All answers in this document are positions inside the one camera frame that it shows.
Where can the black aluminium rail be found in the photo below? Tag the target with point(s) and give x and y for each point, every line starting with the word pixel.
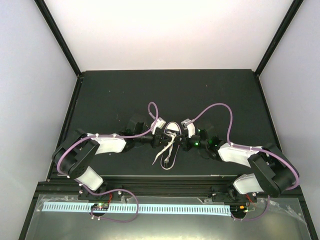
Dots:
pixel 169 186

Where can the controller board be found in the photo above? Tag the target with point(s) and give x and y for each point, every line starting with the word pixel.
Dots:
pixel 100 207
pixel 239 209

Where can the white slotted cable duct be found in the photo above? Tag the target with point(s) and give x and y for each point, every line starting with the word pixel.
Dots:
pixel 141 208

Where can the black table mat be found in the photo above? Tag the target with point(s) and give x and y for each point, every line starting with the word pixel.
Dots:
pixel 231 99

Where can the left controller board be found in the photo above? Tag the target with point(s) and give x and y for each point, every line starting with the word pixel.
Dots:
pixel 100 207

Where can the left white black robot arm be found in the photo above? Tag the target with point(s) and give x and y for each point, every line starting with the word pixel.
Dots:
pixel 74 156

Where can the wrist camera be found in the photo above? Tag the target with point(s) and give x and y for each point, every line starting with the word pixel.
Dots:
pixel 157 123
pixel 188 125

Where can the black white sneaker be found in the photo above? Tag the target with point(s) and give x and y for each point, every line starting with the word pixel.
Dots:
pixel 172 126

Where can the right controller board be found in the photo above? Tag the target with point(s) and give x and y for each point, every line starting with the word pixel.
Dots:
pixel 239 209

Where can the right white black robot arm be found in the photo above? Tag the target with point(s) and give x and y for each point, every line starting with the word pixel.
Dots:
pixel 272 173

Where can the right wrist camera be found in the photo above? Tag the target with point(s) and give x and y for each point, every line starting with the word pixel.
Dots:
pixel 188 125

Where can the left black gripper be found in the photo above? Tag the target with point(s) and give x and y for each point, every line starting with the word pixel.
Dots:
pixel 157 141

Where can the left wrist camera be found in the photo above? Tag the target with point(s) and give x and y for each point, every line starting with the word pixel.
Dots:
pixel 157 123

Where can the black right frame post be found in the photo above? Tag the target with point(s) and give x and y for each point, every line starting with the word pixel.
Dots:
pixel 280 32

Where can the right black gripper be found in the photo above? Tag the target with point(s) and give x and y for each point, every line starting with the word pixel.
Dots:
pixel 185 144

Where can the black frame post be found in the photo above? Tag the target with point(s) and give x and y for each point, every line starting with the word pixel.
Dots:
pixel 50 21
pixel 280 32

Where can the black left frame post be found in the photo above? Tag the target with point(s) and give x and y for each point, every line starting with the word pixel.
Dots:
pixel 50 21

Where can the white shoelace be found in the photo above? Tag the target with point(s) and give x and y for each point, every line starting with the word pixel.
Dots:
pixel 165 147

